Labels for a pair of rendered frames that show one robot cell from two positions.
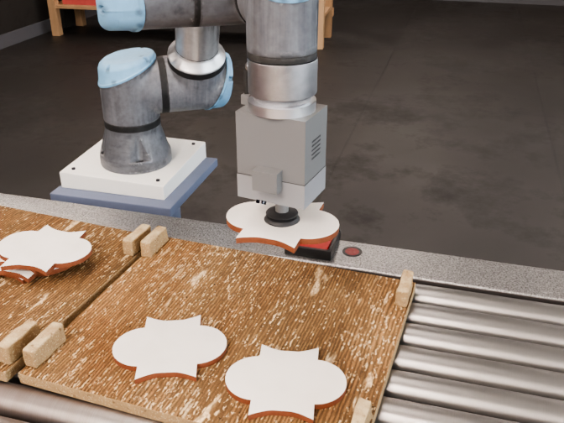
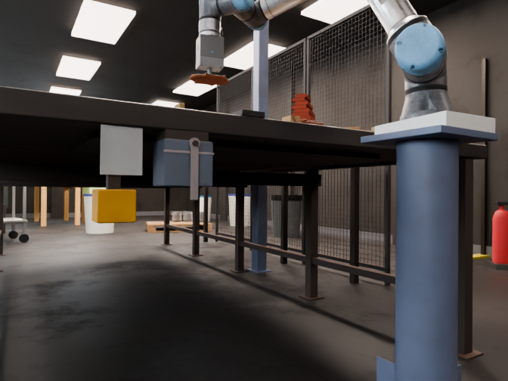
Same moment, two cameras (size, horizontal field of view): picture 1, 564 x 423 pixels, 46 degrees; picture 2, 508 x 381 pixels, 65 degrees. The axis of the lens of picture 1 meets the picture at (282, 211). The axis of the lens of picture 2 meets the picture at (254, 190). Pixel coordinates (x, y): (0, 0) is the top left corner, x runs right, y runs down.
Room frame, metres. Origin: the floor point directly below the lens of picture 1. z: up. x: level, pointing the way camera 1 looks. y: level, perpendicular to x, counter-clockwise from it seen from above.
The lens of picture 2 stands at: (1.75, -0.89, 0.70)
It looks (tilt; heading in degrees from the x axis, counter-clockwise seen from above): 0 degrees down; 133
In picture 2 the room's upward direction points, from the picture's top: 1 degrees clockwise
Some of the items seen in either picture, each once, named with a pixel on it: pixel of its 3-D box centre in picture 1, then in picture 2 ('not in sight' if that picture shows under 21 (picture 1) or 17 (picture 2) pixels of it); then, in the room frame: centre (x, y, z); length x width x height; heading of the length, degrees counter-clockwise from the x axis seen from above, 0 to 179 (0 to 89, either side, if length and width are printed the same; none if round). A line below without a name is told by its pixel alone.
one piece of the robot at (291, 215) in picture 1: (282, 208); not in sight; (0.70, 0.00, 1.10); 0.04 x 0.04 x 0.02
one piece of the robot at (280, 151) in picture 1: (275, 148); (209, 53); (0.69, 0.01, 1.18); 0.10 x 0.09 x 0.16; 155
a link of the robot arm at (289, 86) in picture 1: (279, 77); (210, 29); (0.70, 0.00, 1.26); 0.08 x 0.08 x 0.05
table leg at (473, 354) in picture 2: not in sight; (462, 255); (1.23, 1.01, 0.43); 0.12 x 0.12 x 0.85; 74
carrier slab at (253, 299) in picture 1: (237, 327); not in sight; (0.70, 0.06, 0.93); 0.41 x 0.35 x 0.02; 71
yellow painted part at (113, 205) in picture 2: not in sight; (114, 173); (0.84, -0.42, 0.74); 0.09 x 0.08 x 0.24; 74
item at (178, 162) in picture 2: not in sight; (183, 165); (0.88, -0.24, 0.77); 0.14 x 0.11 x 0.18; 74
